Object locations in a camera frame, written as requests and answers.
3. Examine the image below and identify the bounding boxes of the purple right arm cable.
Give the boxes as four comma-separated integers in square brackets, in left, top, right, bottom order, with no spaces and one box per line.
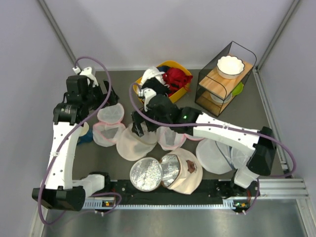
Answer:
[129,82,297,214]

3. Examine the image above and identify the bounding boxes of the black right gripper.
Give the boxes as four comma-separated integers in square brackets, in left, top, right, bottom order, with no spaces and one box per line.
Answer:
[132,106,172,137]

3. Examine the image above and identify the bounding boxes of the grey trimmed white mesh bag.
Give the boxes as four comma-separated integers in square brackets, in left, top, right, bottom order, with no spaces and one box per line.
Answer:
[196,139,249,174]

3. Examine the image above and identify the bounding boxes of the green plastic bowl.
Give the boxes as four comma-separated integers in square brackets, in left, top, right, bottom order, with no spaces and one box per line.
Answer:
[232,82,244,96]

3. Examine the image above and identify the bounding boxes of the beige mesh bag with glasses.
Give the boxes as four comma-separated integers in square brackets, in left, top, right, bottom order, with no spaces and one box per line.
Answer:
[116,123,158,161]

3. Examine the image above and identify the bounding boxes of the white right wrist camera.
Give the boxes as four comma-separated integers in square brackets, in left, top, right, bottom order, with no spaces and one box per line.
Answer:
[138,88,157,108]

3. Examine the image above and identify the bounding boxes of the pink trimmed bag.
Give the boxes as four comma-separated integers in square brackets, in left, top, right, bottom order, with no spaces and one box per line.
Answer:
[92,103,126,147]
[156,126,204,151]

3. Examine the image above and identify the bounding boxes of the white bra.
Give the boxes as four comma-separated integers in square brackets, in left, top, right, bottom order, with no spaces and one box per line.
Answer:
[137,67,165,93]

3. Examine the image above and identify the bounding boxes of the beige foil lined bear bag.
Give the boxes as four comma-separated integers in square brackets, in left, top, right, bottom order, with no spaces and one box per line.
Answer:
[129,148,203,195]

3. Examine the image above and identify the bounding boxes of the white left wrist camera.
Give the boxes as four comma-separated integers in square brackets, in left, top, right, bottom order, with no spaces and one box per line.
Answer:
[72,66,99,87]

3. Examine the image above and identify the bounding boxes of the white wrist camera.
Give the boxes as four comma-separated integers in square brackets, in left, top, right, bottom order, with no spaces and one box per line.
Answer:
[72,66,99,87]
[138,88,157,108]

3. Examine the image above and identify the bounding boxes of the white scalloped bowl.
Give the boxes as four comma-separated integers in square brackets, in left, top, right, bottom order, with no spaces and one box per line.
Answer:
[216,55,245,79]

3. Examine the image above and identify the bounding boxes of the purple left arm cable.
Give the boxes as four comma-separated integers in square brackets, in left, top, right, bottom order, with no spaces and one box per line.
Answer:
[38,56,122,226]

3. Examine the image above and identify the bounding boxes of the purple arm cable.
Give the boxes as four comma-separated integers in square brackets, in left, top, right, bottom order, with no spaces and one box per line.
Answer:
[129,82,297,214]
[38,56,122,226]

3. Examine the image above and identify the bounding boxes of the pink trimmed bag centre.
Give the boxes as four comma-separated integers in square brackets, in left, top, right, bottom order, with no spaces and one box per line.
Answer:
[156,126,204,151]

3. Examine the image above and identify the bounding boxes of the pink trimmed bag left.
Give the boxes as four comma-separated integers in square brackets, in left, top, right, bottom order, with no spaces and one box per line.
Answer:
[92,103,126,147]

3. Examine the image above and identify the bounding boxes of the black wire shelf rack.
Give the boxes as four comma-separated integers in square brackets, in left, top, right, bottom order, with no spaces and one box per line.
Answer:
[195,41,257,116]

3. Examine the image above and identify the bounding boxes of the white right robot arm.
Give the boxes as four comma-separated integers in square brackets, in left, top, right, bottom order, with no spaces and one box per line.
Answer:
[131,94,277,196]

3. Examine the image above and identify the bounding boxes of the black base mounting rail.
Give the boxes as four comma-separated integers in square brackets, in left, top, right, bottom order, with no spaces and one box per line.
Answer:
[109,180,258,205]

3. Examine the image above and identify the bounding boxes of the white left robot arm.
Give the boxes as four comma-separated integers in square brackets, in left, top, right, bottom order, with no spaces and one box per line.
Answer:
[32,75,118,211]

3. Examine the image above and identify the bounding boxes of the red bra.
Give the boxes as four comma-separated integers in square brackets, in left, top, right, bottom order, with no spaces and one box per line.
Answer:
[162,68,193,95]

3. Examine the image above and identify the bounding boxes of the black bra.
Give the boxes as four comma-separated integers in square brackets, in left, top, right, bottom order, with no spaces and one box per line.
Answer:
[141,78,170,96]

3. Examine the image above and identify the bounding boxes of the yellow plastic basket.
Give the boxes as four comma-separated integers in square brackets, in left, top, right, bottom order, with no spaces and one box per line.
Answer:
[133,60,192,103]

